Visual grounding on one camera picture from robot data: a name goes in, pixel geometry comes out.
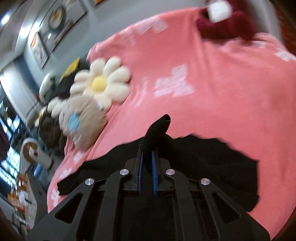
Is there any pink fleece blanket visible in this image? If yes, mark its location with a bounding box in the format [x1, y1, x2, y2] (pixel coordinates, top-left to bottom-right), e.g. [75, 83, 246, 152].
[47, 8, 295, 237]

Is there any white daisy flower pillow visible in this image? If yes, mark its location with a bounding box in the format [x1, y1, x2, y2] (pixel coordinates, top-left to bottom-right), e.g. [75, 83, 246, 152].
[70, 56, 132, 111]

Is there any black long-sleeve garment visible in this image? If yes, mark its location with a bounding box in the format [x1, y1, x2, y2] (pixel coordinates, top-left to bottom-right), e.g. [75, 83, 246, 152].
[57, 114, 259, 212]

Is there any dark puffer jacket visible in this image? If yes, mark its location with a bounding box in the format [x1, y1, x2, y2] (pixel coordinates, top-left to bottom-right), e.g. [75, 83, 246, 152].
[39, 112, 67, 152]

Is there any beige plush pillow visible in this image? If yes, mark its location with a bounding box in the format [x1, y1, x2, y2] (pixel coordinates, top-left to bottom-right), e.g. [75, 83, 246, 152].
[59, 95, 107, 151]

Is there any dark red plush toy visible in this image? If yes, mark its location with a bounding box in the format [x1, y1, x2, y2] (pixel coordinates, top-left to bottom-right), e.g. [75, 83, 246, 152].
[196, 1, 256, 41]

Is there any framed wall picture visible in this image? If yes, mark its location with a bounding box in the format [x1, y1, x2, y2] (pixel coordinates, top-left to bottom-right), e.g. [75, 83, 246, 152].
[39, 1, 86, 54]

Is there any white plush toy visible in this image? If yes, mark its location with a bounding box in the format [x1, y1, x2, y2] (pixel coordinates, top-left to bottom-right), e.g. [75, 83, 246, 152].
[39, 73, 55, 103]

